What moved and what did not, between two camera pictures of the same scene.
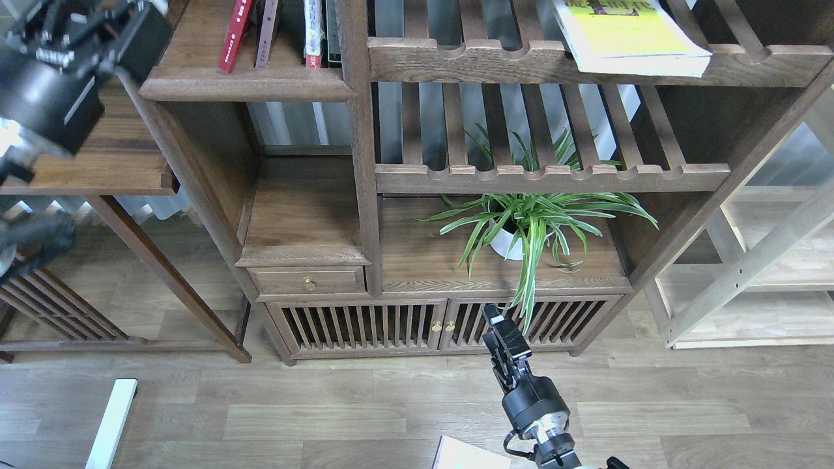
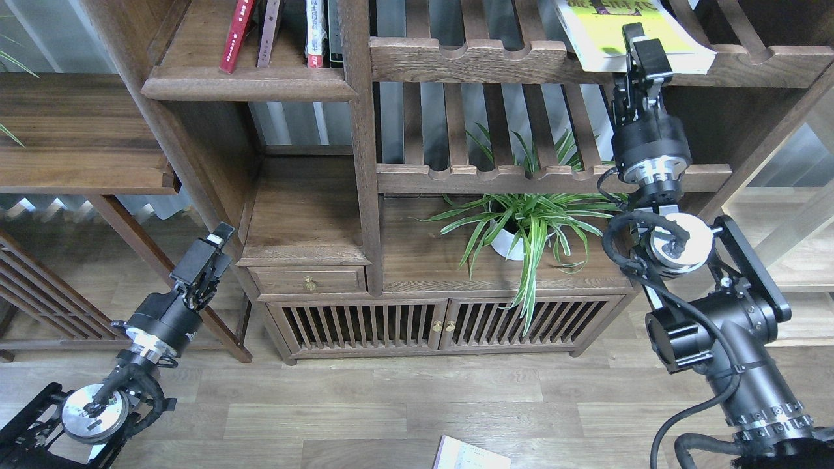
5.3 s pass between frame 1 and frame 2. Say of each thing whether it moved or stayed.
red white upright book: stayed
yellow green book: stayed
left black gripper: moved
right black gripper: moved
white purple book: stayed
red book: stayed
